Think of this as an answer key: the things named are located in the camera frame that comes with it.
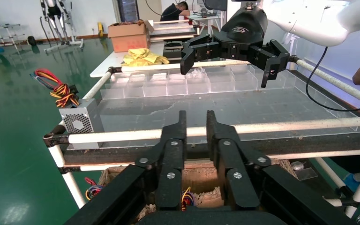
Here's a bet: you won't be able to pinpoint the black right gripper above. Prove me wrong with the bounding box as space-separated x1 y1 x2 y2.
180 6 290 89

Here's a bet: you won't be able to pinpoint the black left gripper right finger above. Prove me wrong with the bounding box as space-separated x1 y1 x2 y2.
207 111 354 225

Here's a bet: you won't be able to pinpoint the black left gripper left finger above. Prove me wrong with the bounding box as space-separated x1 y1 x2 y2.
63 111 187 225

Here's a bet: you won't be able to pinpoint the silver power supply with cables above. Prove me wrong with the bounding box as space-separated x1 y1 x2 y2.
30 68 105 150

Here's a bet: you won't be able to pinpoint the brown pulp divider box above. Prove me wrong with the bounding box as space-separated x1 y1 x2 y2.
97 158 299 225

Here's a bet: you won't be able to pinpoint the white office desk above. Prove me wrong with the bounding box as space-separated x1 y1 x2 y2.
187 12 228 35

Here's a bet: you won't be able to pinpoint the clear acrylic divider tray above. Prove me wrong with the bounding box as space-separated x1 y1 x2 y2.
97 63 360 150

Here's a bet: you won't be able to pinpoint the black computer monitor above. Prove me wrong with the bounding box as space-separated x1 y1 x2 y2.
203 0 228 12

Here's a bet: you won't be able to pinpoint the dark conveyor belt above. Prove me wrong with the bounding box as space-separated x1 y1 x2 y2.
62 126 360 167

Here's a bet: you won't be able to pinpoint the small clear plastic piece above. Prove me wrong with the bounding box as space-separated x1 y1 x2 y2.
291 161 319 182

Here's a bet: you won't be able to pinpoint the seated person in black shirt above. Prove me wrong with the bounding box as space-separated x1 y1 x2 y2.
159 1 191 23

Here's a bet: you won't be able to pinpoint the yellow cloth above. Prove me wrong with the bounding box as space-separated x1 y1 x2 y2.
122 48 170 68

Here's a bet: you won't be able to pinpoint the brown cardboard carton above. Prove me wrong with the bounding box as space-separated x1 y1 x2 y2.
107 20 155 53

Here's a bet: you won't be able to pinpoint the robot legs on stand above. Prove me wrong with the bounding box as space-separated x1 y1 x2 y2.
39 0 84 53

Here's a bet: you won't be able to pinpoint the boxed power supply cable bundle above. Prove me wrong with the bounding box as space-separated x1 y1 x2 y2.
181 186 197 212
84 177 105 201

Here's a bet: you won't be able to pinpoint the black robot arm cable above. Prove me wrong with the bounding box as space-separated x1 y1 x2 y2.
305 46 360 113

